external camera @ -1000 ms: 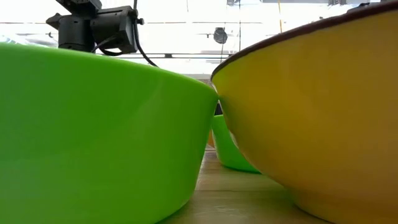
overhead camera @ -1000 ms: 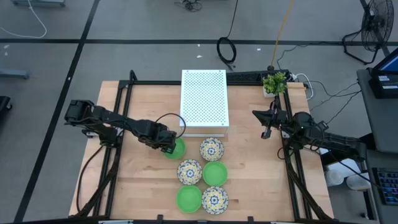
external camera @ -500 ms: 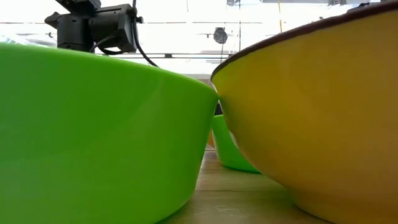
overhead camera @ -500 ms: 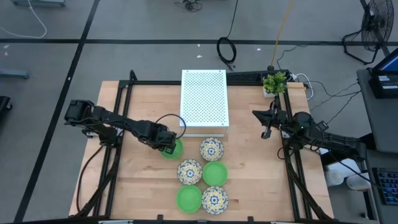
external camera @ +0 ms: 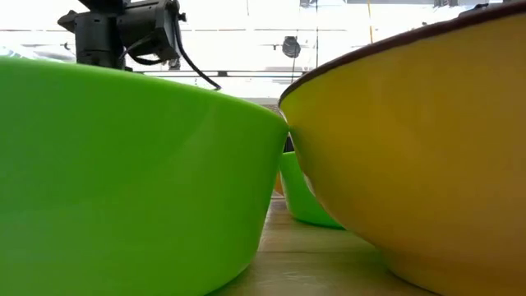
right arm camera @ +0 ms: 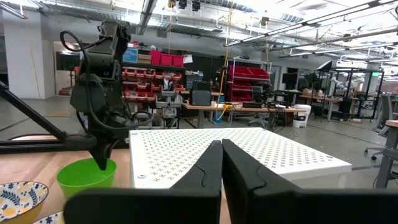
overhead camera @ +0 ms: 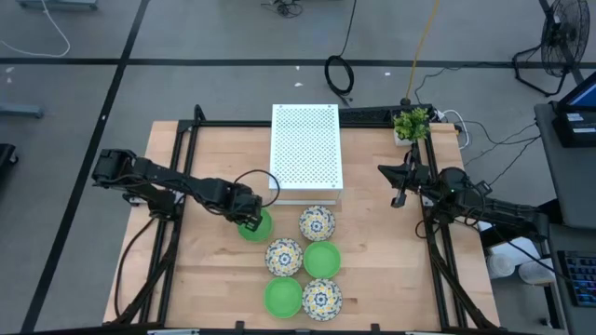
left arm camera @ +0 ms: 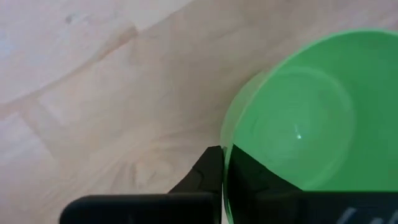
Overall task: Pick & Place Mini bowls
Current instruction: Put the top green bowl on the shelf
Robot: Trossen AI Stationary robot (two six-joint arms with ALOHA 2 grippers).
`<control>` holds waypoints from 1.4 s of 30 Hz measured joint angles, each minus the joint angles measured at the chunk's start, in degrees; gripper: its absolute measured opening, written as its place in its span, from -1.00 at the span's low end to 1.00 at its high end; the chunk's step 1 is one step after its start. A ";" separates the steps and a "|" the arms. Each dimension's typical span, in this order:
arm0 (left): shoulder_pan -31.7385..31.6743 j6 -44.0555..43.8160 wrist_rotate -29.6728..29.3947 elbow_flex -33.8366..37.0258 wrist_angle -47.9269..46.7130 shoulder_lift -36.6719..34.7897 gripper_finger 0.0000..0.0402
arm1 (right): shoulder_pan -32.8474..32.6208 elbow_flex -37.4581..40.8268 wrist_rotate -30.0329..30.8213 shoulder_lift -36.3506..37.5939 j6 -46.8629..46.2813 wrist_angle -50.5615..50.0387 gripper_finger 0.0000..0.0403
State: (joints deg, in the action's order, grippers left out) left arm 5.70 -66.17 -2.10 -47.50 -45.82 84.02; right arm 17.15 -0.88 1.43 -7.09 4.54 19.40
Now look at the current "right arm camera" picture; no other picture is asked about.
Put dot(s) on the long wooden workbench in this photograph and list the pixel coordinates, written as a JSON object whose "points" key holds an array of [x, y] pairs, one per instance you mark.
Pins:
{"points": [[248, 109]]}

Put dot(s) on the black softbox light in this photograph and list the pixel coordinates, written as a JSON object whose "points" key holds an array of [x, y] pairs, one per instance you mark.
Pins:
{"points": [[325, 67]]}

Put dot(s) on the black box on workbench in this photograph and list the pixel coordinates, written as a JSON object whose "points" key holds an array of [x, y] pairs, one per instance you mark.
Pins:
{"points": [[201, 98]]}

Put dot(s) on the white perforated shelf riser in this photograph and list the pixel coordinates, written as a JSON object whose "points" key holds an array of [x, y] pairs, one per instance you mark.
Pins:
{"points": [[174, 155]]}

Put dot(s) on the grey office chair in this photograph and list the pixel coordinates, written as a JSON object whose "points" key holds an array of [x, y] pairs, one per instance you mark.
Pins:
{"points": [[385, 112]]}

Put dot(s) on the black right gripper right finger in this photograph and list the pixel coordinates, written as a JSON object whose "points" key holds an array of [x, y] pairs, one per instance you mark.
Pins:
{"points": [[280, 205]]}

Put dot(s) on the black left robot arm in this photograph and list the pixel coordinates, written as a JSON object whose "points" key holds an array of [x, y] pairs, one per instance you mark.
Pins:
{"points": [[115, 40]]}

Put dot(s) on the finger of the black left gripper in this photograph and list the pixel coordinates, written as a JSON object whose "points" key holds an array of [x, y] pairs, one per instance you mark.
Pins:
{"points": [[101, 157]]}

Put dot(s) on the wooden desk grey leg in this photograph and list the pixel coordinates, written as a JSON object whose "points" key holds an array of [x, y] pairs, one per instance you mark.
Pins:
{"points": [[388, 155]]}

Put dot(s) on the black rack with red bins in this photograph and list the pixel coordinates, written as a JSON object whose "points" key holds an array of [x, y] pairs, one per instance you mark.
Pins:
{"points": [[140, 74]]}

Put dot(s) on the white robot arms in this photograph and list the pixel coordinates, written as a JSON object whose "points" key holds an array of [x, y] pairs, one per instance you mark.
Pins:
{"points": [[357, 81]]}

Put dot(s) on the white bucket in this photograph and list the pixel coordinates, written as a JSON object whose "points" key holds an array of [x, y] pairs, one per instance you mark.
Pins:
{"points": [[303, 115]]}

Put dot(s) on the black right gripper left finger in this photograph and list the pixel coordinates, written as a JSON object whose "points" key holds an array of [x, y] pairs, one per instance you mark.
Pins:
{"points": [[192, 205]]}

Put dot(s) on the yellow bowl blue floral inside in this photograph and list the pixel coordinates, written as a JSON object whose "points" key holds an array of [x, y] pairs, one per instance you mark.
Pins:
{"points": [[51, 219], [18, 199]]}

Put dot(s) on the green plastic bowl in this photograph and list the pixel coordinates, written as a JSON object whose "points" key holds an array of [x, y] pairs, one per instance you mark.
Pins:
{"points": [[77, 183]]}

